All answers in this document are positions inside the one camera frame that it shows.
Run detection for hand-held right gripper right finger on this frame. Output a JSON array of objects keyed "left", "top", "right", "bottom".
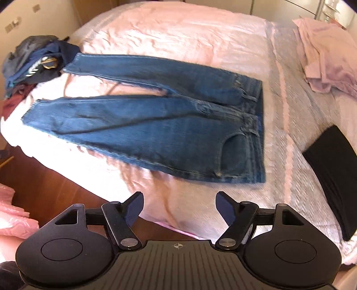
[{"left": 216, "top": 191, "right": 303, "bottom": 250}]

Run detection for cream wardrobe with metal handles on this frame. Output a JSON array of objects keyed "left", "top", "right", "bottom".
[{"left": 248, "top": 0, "right": 355, "bottom": 30}]

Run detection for blue denim jeans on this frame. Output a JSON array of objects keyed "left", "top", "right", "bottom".
[{"left": 21, "top": 52, "right": 267, "bottom": 185}]

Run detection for dark cloth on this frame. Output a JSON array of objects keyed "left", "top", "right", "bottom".
[{"left": 0, "top": 261, "right": 25, "bottom": 290}]

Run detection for maroon garment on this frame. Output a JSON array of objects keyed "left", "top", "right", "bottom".
[{"left": 2, "top": 84, "right": 36, "bottom": 119}]

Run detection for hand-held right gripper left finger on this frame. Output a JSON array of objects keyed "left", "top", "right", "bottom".
[{"left": 54, "top": 191, "right": 145, "bottom": 250}]

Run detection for grey crumpled garment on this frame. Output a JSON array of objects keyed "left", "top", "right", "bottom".
[{"left": 2, "top": 35, "right": 58, "bottom": 77}]

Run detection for striped belt with gold ring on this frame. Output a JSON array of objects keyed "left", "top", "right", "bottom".
[{"left": 25, "top": 55, "right": 60, "bottom": 79}]

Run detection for pink crumpled garment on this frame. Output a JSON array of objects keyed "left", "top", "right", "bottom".
[{"left": 291, "top": 17, "right": 357, "bottom": 99}]

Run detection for navy garment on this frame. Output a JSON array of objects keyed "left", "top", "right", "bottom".
[{"left": 6, "top": 40, "right": 81, "bottom": 90}]

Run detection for pink glossy cloth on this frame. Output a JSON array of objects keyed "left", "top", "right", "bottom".
[{"left": 0, "top": 184, "right": 40, "bottom": 261}]

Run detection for black folded cloth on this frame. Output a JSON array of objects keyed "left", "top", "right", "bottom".
[{"left": 303, "top": 125, "right": 357, "bottom": 242}]

